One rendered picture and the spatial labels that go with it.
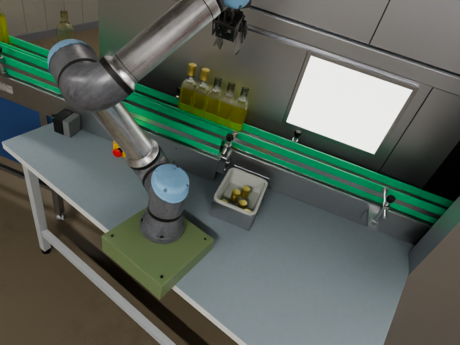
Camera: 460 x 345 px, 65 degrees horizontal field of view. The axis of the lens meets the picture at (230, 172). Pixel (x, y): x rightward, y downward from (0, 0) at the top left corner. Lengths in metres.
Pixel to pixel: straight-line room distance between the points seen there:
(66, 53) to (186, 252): 0.68
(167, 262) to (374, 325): 0.72
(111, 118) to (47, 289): 1.28
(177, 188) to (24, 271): 1.29
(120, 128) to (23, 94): 0.90
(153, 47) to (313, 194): 0.99
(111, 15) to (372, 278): 1.54
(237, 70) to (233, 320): 0.98
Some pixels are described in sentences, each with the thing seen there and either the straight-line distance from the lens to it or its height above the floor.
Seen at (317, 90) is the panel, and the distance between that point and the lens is 1.54.
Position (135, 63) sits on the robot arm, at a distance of 0.83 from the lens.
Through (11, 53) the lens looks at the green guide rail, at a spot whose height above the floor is 0.94.
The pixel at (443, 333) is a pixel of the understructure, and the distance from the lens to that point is 1.91.
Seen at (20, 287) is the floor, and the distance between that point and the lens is 2.16.
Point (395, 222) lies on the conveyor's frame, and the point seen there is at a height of 0.83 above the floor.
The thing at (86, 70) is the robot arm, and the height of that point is 1.40.
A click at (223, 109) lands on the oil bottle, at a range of 1.50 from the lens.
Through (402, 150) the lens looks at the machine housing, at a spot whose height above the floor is 1.04.
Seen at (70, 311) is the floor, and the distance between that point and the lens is 2.04.
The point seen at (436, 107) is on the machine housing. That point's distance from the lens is 1.60.
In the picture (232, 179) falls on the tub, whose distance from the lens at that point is 1.54.
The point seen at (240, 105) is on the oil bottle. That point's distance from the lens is 1.47.
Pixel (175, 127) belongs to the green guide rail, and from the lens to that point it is 1.50.
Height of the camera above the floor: 1.80
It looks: 40 degrees down
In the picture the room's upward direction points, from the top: 16 degrees clockwise
